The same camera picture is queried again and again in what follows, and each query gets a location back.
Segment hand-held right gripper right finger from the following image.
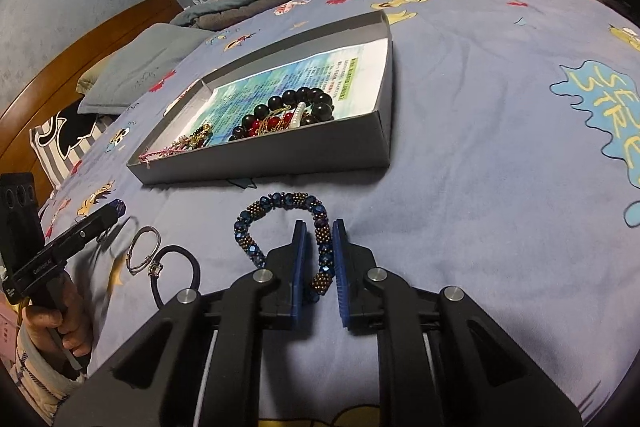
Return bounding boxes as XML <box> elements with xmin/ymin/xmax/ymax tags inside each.
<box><xmin>332</xmin><ymin>218</ymin><xmax>583</xmax><ymax>427</ymax></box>

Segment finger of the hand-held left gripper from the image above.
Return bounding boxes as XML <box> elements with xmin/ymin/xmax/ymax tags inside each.
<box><xmin>40</xmin><ymin>199</ymin><xmax>126</xmax><ymax>258</ymax></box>

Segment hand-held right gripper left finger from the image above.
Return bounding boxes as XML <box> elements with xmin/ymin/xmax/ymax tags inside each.
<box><xmin>52</xmin><ymin>219</ymin><xmax>308</xmax><ymax>427</ymax></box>

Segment silver wire bangle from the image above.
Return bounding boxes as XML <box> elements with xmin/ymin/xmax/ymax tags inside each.
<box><xmin>126</xmin><ymin>226</ymin><xmax>162</xmax><ymax>276</ymax></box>

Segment blue bead bracelet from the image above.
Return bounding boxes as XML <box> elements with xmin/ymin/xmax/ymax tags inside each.
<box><xmin>234</xmin><ymin>193</ymin><xmax>335</xmax><ymax>303</ymax></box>

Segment grey cardboard box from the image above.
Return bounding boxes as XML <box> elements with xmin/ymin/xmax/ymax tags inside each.
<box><xmin>126</xmin><ymin>9</ymin><xmax>393</xmax><ymax>185</ymax></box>

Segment pink cord bracelet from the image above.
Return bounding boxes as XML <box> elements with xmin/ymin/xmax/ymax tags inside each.
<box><xmin>137</xmin><ymin>147</ymin><xmax>193</xmax><ymax>168</ymax></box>

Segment red bead bracelet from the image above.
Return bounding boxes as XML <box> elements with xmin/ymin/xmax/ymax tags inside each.
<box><xmin>247</xmin><ymin>114</ymin><xmax>296</xmax><ymax>136</ymax></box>

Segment dark bead bracelet gold beads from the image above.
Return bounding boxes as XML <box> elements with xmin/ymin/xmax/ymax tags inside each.
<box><xmin>172</xmin><ymin>123</ymin><xmax>215</xmax><ymax>150</ymax></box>

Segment large black bead bracelet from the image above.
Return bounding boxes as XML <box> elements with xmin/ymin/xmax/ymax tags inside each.
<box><xmin>229</xmin><ymin>87</ymin><xmax>335</xmax><ymax>142</ymax></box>

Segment person's left forearm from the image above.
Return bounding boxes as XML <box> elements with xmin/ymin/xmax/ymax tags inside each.
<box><xmin>0</xmin><ymin>324</ymin><xmax>88</xmax><ymax>427</ymax></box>

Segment person's left hand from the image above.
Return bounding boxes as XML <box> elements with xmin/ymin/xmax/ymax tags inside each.
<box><xmin>25</xmin><ymin>279</ymin><xmax>94</xmax><ymax>371</ymax></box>

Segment black and white striped pillow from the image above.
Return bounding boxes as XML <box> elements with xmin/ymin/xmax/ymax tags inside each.
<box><xmin>30</xmin><ymin>109</ymin><xmax>113</xmax><ymax>192</ymax></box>

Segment yellow-green pillow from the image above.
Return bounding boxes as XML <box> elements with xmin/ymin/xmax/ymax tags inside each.
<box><xmin>75</xmin><ymin>57</ymin><xmax>116</xmax><ymax>96</ymax></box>

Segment wooden headboard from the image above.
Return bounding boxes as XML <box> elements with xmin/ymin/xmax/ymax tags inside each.
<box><xmin>0</xmin><ymin>0</ymin><xmax>183</xmax><ymax>198</ymax></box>

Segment grey-blue pillow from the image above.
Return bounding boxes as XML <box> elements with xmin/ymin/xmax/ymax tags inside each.
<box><xmin>77</xmin><ymin>23</ymin><xmax>216</xmax><ymax>115</ymax></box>

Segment blue-green printed paper sheet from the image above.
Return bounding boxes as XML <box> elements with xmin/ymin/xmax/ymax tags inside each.
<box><xmin>197</xmin><ymin>38</ymin><xmax>391</xmax><ymax>148</ymax></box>

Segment blue cartoon printed bedsheet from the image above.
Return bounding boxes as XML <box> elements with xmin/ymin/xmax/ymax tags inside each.
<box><xmin>37</xmin><ymin>0</ymin><xmax>640</xmax><ymax>427</ymax></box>

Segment grey folded blanket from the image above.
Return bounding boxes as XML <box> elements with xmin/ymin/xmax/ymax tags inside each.
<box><xmin>194</xmin><ymin>9</ymin><xmax>241</xmax><ymax>30</ymax></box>

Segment black hair tie star charm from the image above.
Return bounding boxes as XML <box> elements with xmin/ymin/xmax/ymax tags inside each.
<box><xmin>150</xmin><ymin>245</ymin><xmax>201</xmax><ymax>310</ymax></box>

